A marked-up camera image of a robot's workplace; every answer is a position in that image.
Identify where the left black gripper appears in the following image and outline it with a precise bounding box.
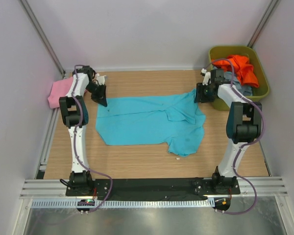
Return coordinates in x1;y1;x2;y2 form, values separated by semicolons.
86;82;108;107

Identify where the cyan t shirt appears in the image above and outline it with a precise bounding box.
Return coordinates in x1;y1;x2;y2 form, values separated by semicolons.
96;90;206;157

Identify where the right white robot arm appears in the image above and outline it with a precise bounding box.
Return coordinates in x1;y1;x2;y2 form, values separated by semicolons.
195;69;263;194

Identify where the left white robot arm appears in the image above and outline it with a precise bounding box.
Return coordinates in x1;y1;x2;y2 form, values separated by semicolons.
59;65;107;196

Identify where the pink folded t shirt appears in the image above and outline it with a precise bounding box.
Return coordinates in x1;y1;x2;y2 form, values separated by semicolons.
48;77;73;109

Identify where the olive green plastic bin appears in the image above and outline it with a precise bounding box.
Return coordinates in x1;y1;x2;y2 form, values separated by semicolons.
208;46;270;102

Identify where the grey blue t shirt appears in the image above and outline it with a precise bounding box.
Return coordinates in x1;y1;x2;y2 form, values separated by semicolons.
224;71;253;96

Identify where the orange t shirt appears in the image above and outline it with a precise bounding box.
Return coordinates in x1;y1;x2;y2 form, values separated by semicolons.
212;55;259;88

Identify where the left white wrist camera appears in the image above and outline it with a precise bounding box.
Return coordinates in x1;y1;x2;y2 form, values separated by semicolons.
95;74;107;85

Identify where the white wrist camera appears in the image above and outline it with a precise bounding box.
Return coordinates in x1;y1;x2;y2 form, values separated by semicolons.
95;74;107;85
201;69;211;86

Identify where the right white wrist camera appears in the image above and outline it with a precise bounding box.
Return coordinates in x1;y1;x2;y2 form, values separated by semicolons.
201;69;211;86

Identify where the right aluminium corner post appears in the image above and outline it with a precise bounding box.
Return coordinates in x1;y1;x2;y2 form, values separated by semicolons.
246;0;281;48

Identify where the aluminium corner post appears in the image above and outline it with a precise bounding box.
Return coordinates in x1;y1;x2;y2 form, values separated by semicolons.
19;0;65;78
246;0;281;48

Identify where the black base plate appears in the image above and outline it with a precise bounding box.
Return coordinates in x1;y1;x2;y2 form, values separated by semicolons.
60;177;241;202

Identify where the aluminium front rail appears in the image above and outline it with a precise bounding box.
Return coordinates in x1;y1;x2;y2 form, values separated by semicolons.
20;177;287;198

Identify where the left aluminium corner post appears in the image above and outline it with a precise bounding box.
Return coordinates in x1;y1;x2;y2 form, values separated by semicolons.
19;0;65;78

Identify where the white slotted cable duct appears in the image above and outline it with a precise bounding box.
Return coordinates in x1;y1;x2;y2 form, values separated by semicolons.
31;198;215;209

